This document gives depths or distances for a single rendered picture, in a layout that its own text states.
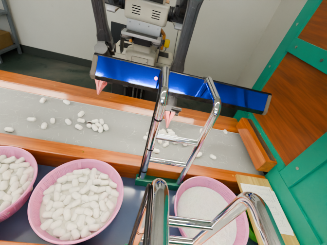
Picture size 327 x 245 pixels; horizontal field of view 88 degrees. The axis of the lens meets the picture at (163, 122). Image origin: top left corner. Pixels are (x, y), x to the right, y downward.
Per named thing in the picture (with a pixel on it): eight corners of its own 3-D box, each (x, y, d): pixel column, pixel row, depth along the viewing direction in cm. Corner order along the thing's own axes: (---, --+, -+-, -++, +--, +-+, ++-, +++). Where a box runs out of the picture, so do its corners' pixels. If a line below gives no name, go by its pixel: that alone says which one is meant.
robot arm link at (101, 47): (116, 45, 87) (99, 44, 86) (112, 29, 76) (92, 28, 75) (116, 67, 85) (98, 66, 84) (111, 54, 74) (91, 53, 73)
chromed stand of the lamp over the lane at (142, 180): (140, 149, 84) (158, 62, 56) (179, 156, 86) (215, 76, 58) (134, 184, 69) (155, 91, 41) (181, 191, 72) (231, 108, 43)
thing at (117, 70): (98, 69, 60) (97, 48, 56) (256, 104, 68) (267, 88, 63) (89, 78, 54) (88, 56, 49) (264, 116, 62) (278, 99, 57)
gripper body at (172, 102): (181, 112, 79) (183, 96, 80) (159, 107, 77) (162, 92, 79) (178, 114, 85) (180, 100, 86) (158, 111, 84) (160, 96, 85)
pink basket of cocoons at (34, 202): (43, 179, 63) (36, 164, 57) (116, 167, 73) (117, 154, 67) (27, 269, 45) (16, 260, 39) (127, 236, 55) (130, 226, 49)
